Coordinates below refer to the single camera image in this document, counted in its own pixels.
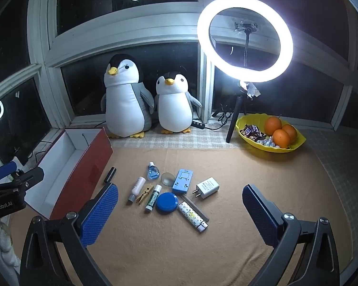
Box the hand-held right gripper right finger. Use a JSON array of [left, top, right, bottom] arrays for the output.
[[242, 184, 347, 286]]

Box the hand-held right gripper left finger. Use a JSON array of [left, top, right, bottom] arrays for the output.
[[19, 183, 120, 286]]

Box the small penguin plush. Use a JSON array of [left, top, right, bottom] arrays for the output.
[[154, 71, 203, 134]]

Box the pile of wrapped candies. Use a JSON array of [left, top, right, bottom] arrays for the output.
[[240, 124, 277, 148]]

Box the blue eye drop bottle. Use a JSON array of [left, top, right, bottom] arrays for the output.
[[147, 161, 161, 181]]

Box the blue round lid container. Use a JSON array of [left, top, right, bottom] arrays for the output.
[[172, 169, 194, 194]]

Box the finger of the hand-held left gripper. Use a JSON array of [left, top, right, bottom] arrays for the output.
[[12, 167, 45, 189], [0, 161, 19, 183]]

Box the large penguin plush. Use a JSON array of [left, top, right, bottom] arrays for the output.
[[101, 54, 155, 139]]

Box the checked cloth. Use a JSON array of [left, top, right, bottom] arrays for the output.
[[68, 122, 358, 245]]

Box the yellow plastic bowl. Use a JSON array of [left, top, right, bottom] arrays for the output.
[[236, 113, 307, 153]]

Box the red cardboard box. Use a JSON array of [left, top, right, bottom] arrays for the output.
[[25, 128, 113, 221]]

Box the white charger plug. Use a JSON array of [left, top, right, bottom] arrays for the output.
[[192, 177, 220, 199]]

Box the black ring light cable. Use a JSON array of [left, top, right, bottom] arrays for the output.
[[204, 110, 236, 130]]

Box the green lip balm stick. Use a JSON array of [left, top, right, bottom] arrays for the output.
[[145, 184, 162, 213]]

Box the white tube grey cap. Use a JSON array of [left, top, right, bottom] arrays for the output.
[[128, 177, 146, 203]]

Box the orange fruit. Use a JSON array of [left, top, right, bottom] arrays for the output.
[[264, 116, 283, 136], [271, 129, 291, 149], [282, 124, 297, 142]]

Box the patterned white lighter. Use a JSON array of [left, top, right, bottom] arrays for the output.
[[178, 201, 210, 233]]

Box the black power adapter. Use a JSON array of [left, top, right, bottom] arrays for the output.
[[13, 143, 36, 166]]

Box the white ring light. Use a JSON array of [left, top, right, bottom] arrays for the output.
[[197, 0, 294, 83]]

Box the black rectangular case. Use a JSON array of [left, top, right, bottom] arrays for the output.
[[104, 167, 117, 183]]

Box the blue round lid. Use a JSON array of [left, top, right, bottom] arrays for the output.
[[155, 192, 179, 214]]

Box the wooden clothespin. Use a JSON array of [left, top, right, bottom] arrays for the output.
[[136, 185, 154, 205]]

